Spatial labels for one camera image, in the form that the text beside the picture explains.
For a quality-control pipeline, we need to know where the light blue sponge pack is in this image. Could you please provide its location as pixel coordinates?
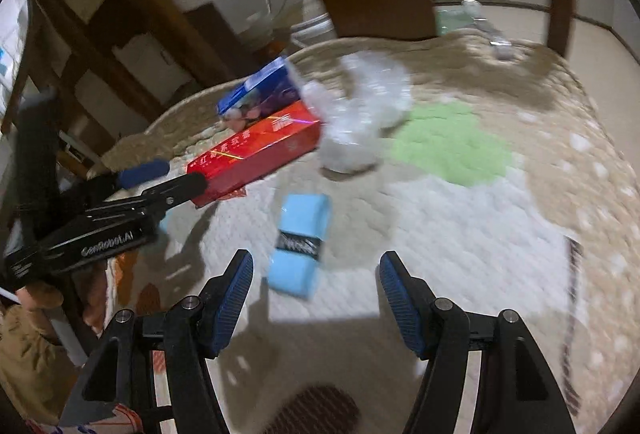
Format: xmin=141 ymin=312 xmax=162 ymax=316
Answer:
xmin=267 ymin=194 xmax=331 ymax=300

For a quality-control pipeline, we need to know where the long red carton box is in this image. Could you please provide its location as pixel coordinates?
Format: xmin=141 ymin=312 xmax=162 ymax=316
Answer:
xmin=186 ymin=102 xmax=321 ymax=208

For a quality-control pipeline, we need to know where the clear plastic bag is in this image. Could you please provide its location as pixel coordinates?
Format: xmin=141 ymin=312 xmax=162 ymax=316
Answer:
xmin=300 ymin=50 xmax=413 ymax=175

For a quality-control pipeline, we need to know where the person left hand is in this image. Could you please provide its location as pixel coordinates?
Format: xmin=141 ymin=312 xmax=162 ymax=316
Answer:
xmin=15 ymin=263 xmax=107 ymax=342

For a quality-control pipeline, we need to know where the quilted heart pattern table cover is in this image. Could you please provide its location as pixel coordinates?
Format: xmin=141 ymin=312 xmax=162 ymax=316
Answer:
xmin=108 ymin=31 xmax=639 ymax=433

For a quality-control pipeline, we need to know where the blue carton box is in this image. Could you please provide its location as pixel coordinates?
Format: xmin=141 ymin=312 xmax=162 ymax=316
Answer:
xmin=217 ymin=57 xmax=300 ymax=132

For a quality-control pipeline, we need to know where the clear plastic bottle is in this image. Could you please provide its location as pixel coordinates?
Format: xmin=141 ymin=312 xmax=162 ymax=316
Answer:
xmin=462 ymin=0 xmax=514 ymax=60

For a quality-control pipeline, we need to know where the green glass bowl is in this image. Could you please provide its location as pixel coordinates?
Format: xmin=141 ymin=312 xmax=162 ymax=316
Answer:
xmin=435 ymin=5 xmax=474 ymax=35

